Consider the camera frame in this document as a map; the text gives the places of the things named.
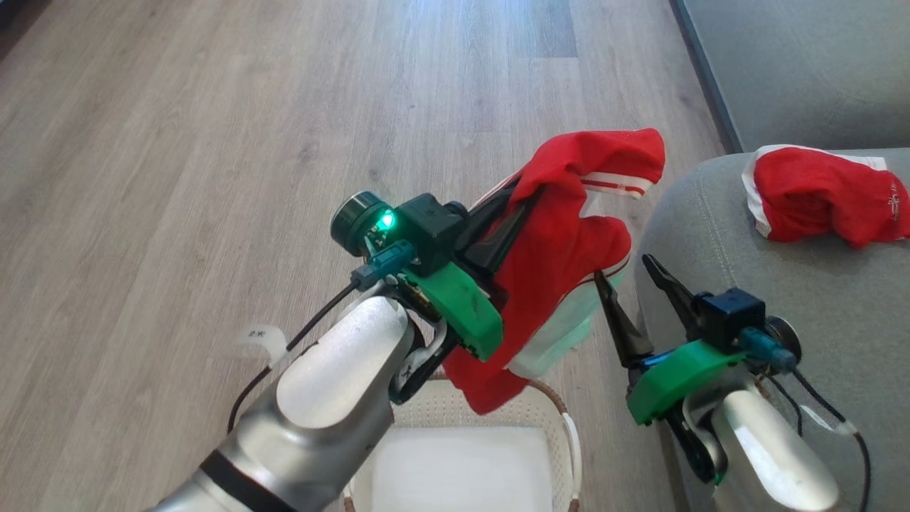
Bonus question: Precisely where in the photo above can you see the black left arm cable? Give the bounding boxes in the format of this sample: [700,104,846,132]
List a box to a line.
[227,282,360,436]

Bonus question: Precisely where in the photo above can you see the red garment with white band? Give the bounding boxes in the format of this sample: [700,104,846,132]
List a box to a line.
[742,145,910,250]

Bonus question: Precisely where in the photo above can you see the red garment with striped cuff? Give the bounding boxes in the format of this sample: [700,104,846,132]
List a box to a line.
[442,128,666,416]

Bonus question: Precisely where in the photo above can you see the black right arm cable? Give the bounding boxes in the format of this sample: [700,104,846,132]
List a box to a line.
[764,368,872,512]

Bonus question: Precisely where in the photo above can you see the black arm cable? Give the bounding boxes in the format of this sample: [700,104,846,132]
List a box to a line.
[227,282,360,436]
[764,368,872,512]

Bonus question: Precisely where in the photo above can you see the teal left cable connector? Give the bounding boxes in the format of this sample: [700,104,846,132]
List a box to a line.
[351,240,417,291]

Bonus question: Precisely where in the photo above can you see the teal cable connector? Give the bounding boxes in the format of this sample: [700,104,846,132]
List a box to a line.
[739,327,798,375]
[351,240,417,291]

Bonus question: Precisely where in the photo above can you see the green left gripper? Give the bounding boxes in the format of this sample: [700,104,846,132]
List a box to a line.
[405,180,545,362]

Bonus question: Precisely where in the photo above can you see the teal right cable connector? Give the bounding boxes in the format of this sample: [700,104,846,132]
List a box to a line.
[739,327,798,375]

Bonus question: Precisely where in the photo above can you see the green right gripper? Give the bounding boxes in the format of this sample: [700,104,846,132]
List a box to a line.
[594,254,748,427]

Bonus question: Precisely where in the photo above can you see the white laundry basket brown rim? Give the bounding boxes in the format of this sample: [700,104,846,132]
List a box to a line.
[341,375,583,512]

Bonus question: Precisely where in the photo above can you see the grey fabric sofa seat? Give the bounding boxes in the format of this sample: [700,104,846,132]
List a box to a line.
[670,0,910,154]

